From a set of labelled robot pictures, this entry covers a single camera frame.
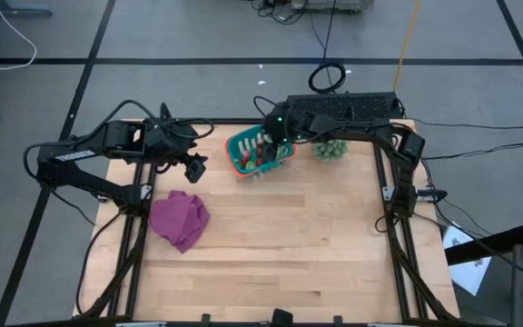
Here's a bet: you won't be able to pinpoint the purple cloth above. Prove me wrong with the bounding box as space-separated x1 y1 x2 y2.
148 189 212 254

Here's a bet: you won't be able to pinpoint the silver equipment box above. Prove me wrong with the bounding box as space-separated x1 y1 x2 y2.
290 0 375 13

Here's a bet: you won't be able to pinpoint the yellow cable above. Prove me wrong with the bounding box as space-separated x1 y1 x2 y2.
392 0 423 94

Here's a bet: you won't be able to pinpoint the teal basket with orange rim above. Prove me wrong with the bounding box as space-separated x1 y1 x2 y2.
223 123 298 179

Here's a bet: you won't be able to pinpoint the white floor cable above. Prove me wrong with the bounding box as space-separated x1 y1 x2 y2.
0 0 38 72

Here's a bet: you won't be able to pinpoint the coiled black floor cable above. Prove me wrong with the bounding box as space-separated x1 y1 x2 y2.
307 61 348 94

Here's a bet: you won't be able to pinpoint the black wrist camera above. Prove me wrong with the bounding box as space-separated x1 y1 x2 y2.
183 153 209 184
261 141 280 165

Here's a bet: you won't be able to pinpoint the black perforated computer case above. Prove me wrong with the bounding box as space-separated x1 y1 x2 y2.
285 91 402 120

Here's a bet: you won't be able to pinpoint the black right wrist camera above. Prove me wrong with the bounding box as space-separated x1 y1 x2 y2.
261 141 280 165

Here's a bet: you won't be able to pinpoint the tangled black cables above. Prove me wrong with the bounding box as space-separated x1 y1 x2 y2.
250 0 311 26

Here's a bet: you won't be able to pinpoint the grey metal cart leg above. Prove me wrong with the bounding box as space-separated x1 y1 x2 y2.
0 0 54 20

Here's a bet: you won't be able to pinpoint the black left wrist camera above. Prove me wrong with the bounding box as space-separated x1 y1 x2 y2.
183 153 209 184

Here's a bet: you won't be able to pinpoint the green spiky ball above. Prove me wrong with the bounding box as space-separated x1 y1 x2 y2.
311 138 350 164

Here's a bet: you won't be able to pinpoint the white printed paper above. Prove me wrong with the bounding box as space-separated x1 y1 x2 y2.
441 220 493 297

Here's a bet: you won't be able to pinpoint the black metal table frame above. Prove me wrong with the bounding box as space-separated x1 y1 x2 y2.
74 102 460 322

